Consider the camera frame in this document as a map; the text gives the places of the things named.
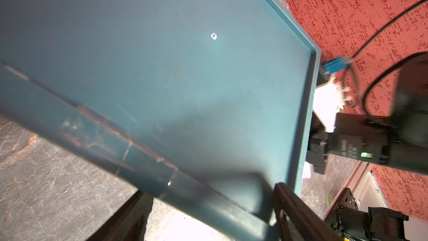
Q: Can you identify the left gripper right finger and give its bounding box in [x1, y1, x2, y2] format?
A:
[272, 183, 341, 241]

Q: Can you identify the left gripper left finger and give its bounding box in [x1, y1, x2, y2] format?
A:
[88, 190, 154, 241]

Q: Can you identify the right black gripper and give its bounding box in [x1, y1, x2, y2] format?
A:
[306, 113, 391, 175]

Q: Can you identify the teal drawer cabinet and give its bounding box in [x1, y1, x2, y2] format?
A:
[1, 0, 321, 241]

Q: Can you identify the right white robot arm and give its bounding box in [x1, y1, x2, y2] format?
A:
[306, 51, 428, 175]

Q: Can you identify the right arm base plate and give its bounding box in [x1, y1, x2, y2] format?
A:
[323, 187, 368, 231]

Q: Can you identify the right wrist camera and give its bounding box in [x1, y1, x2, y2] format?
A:
[313, 56, 353, 133]

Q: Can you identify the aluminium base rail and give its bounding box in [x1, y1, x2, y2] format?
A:
[331, 162, 428, 241]

